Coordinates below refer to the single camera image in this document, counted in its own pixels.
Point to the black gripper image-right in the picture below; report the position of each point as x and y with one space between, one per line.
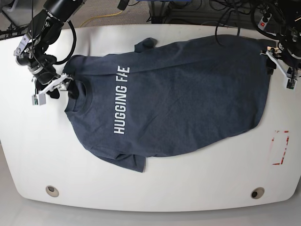
287 58

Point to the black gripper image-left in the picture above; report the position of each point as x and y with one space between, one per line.
43 77

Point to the dark blue T-shirt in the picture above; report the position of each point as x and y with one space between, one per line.
169 100

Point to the white power strip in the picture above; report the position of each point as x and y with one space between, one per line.
264 21

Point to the red tape rectangle marking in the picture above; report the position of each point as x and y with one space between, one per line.
278 147

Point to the left table grommet hole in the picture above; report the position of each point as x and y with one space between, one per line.
52 191

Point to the table grommet hole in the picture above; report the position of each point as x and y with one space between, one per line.
52 191
257 193

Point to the right table grommet hole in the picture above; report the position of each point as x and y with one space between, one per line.
257 193

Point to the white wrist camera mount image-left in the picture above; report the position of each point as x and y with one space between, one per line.
61 84

